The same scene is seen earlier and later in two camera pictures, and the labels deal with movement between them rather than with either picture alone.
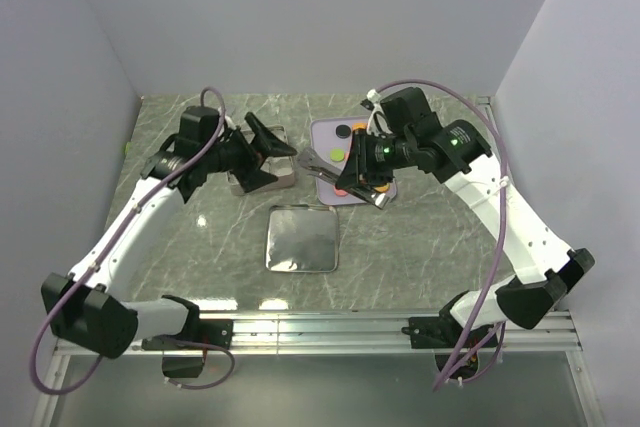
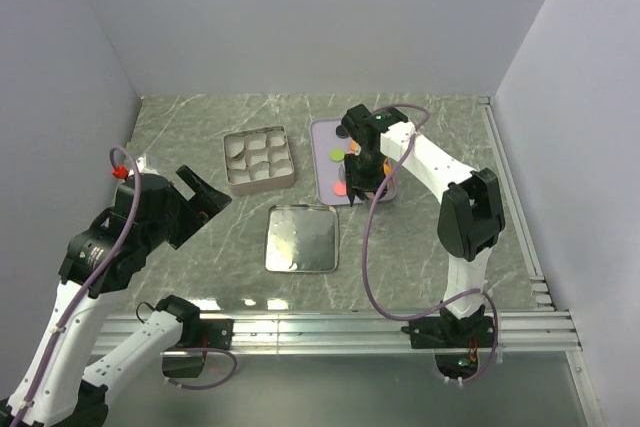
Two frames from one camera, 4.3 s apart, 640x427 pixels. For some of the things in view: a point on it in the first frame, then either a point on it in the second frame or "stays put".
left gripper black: (250, 176) → (207, 199)
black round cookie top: (343, 131) stays put
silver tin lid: (301, 238) stays put
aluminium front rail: (346, 333) stays put
